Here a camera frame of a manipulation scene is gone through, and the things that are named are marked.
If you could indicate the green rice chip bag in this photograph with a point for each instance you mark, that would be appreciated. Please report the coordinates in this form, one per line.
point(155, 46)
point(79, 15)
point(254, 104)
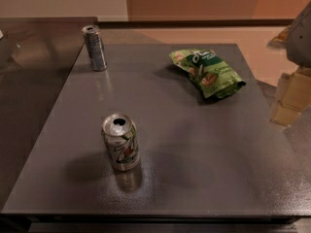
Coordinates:
point(208, 72)

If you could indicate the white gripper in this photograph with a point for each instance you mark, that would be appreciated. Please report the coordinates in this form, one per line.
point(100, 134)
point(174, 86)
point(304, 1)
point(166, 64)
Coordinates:
point(301, 38)

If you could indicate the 7up soda can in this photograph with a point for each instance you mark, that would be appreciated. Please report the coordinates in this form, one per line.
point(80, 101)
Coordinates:
point(120, 137)

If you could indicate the tall silver blue can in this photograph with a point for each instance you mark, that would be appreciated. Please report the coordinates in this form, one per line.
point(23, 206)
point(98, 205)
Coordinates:
point(95, 47)

